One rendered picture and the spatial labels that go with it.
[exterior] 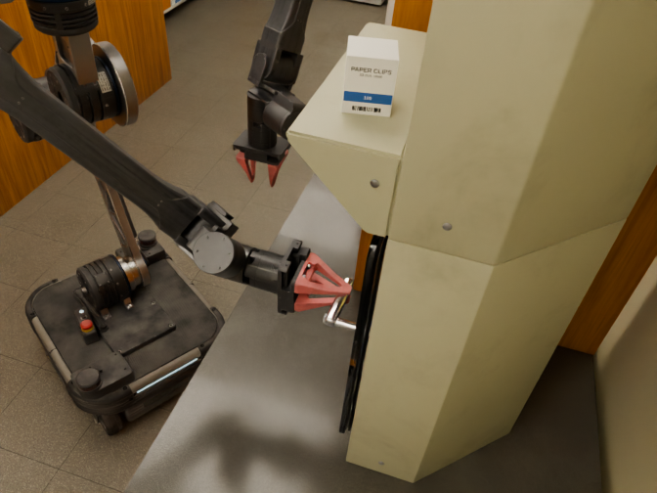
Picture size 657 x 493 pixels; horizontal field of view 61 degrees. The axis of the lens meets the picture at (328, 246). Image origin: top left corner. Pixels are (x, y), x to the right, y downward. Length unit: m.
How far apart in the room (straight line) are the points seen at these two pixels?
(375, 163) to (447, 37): 0.13
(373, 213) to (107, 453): 1.66
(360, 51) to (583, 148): 0.22
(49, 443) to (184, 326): 0.57
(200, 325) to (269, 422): 1.09
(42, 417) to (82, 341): 0.31
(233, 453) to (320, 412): 0.16
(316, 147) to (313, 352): 0.59
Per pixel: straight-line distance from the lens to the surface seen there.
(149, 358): 1.97
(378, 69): 0.56
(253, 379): 1.03
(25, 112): 0.75
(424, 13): 0.86
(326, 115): 0.57
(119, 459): 2.07
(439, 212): 0.55
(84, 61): 1.41
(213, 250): 0.76
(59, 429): 2.19
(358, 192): 0.55
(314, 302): 0.81
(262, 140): 1.10
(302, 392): 1.01
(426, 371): 0.72
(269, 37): 1.06
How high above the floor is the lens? 1.79
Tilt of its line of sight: 42 degrees down
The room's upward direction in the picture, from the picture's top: 6 degrees clockwise
